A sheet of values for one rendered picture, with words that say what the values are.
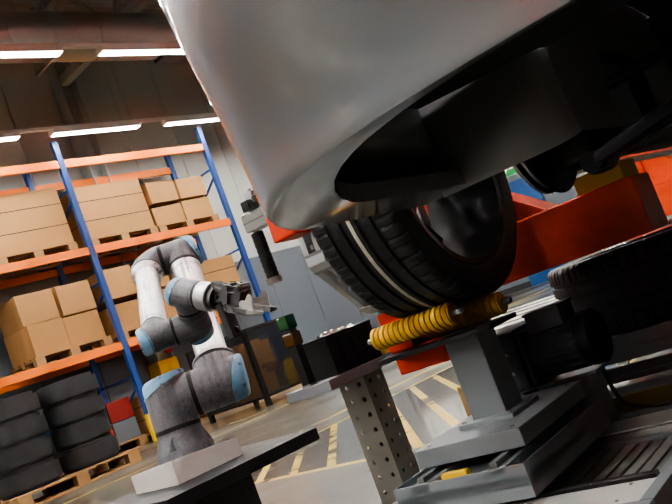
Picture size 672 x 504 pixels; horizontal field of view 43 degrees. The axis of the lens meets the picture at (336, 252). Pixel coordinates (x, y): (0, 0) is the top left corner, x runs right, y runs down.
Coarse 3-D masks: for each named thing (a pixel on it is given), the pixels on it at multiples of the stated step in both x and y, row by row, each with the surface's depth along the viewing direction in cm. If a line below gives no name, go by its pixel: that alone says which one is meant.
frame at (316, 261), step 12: (420, 216) 246; (300, 240) 209; (312, 240) 207; (312, 252) 208; (312, 264) 208; (324, 264) 206; (324, 276) 210; (336, 276) 213; (336, 288) 213; (348, 288) 217; (360, 300) 217; (372, 312) 219
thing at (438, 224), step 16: (464, 192) 236; (480, 192) 233; (496, 192) 230; (416, 208) 226; (432, 208) 243; (448, 208) 239; (464, 208) 236; (480, 208) 232; (496, 208) 228; (432, 224) 242; (448, 224) 238; (464, 224) 234; (480, 224) 230; (496, 224) 225; (432, 240) 196; (448, 240) 235; (464, 240) 230; (480, 240) 225; (496, 240) 220; (464, 256) 224; (480, 256) 214
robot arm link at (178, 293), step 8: (176, 280) 260; (184, 280) 259; (192, 280) 259; (168, 288) 259; (176, 288) 258; (184, 288) 256; (192, 288) 255; (168, 296) 259; (176, 296) 258; (184, 296) 256; (168, 304) 262; (176, 304) 259; (184, 304) 257; (192, 304) 255; (184, 312) 260; (192, 312) 260
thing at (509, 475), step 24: (576, 408) 218; (600, 408) 217; (552, 432) 204; (576, 432) 202; (600, 432) 212; (480, 456) 213; (504, 456) 188; (528, 456) 192; (552, 456) 190; (576, 456) 198; (408, 480) 206; (432, 480) 196; (456, 480) 190; (480, 480) 186; (504, 480) 183; (528, 480) 179; (552, 480) 186
